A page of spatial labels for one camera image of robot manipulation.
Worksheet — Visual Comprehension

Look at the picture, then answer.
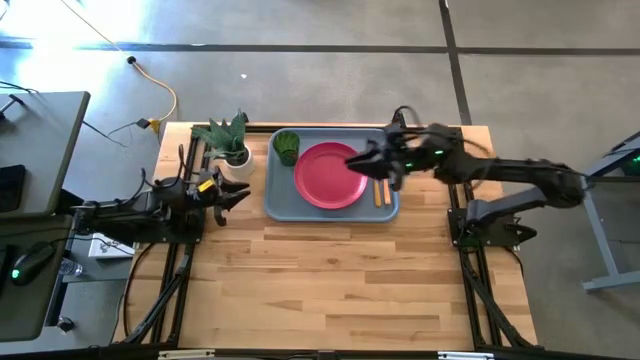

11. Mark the black computer mouse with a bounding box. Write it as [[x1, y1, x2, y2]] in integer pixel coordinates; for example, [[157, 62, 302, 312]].
[[10, 242, 56, 287]]

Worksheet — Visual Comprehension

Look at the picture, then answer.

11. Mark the black aluminium table frame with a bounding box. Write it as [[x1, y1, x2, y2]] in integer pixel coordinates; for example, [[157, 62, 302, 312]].
[[0, 122, 640, 360]]

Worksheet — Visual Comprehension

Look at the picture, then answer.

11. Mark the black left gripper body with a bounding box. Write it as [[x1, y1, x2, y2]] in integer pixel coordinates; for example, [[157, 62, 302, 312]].
[[197, 169, 236, 227]]

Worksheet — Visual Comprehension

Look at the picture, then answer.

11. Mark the clear water bottle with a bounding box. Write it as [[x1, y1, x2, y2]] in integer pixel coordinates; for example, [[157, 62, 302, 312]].
[[58, 257, 84, 279]]

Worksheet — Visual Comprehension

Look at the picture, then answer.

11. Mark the white plant pot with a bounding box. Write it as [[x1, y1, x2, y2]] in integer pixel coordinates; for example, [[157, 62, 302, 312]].
[[219, 144, 255, 184]]

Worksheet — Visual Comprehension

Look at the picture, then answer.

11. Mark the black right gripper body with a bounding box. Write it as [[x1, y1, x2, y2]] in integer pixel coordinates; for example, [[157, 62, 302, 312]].
[[382, 127, 436, 176]]

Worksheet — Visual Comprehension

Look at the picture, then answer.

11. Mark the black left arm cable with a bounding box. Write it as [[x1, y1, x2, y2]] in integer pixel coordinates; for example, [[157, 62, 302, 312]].
[[137, 144, 189, 194]]

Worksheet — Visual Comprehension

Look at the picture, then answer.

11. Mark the yellow floor cable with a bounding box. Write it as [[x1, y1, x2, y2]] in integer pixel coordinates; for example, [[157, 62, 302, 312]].
[[59, 0, 179, 124]]

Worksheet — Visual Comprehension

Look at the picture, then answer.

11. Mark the grey side desk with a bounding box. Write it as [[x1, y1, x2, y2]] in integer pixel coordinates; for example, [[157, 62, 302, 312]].
[[0, 91, 91, 219]]

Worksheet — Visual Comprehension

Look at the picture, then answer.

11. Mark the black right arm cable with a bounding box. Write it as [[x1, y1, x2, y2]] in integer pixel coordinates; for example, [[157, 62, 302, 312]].
[[391, 104, 426, 132]]

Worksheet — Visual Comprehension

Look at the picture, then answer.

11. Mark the grey metal table leg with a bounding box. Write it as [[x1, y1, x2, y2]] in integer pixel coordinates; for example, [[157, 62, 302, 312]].
[[579, 130, 640, 293]]

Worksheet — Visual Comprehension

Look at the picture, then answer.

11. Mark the white paper box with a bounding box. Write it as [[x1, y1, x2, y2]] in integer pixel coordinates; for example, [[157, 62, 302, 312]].
[[88, 232, 137, 260]]

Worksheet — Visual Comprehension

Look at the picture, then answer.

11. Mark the green leafy plant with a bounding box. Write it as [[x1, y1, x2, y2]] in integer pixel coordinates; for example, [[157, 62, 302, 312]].
[[191, 109, 250, 164]]

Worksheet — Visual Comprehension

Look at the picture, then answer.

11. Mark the dark side desk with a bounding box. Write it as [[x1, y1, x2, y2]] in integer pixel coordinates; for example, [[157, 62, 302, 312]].
[[0, 214, 74, 344]]

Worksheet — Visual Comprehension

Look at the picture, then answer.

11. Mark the green textured cup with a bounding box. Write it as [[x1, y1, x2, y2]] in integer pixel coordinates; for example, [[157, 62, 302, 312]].
[[272, 129, 301, 168]]

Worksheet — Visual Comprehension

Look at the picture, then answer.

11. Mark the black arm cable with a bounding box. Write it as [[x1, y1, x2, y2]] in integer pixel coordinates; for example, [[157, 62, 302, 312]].
[[137, 144, 189, 194], [391, 104, 426, 132]]

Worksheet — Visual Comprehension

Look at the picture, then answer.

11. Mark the blue-grey tray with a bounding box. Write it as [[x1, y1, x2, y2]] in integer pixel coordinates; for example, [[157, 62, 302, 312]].
[[263, 127, 401, 224]]

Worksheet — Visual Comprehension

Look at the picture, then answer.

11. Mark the pink plate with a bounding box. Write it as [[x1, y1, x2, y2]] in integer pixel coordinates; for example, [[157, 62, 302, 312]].
[[293, 141, 370, 210]]

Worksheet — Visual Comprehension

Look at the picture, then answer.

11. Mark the black flat pad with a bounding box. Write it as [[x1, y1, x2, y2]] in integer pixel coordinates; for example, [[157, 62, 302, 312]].
[[0, 164, 26, 214]]

